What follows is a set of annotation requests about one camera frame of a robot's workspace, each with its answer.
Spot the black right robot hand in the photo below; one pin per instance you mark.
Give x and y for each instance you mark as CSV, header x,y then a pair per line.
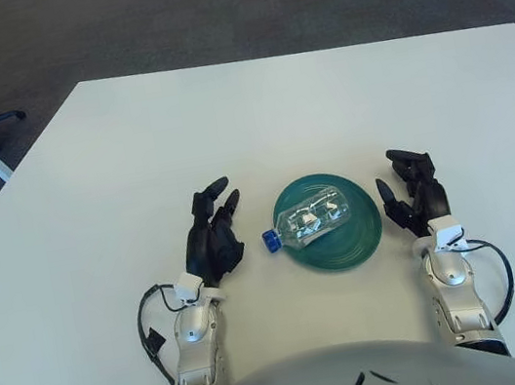
x,y
432,200

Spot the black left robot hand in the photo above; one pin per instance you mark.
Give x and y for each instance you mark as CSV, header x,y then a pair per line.
x,y
208,250

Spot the clear bottle with blue cap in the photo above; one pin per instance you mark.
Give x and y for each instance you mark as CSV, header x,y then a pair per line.
x,y
311,220

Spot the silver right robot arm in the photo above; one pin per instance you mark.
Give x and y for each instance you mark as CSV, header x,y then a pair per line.
x,y
457,292

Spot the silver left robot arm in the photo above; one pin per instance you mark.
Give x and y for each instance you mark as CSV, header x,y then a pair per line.
x,y
196,341

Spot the green round plate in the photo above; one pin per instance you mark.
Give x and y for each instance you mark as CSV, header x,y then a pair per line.
x,y
356,247

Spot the white right wrist connector box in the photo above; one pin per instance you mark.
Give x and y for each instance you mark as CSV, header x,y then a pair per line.
x,y
447,231

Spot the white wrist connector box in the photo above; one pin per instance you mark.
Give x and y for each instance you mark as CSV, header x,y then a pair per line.
x,y
188,287
447,231

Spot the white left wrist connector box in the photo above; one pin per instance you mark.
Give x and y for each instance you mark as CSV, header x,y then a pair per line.
x,y
188,287

